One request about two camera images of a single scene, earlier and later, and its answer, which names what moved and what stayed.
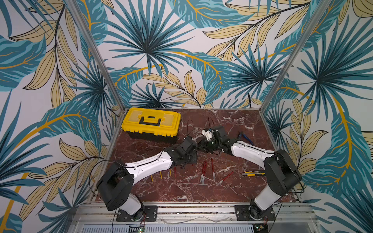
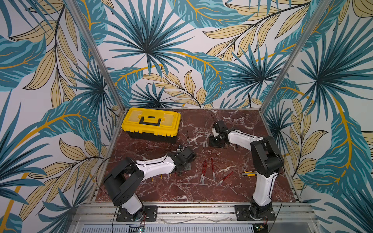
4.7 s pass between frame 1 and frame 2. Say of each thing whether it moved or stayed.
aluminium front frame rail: stayed
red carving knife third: stayed
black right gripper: moved
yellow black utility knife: stayed
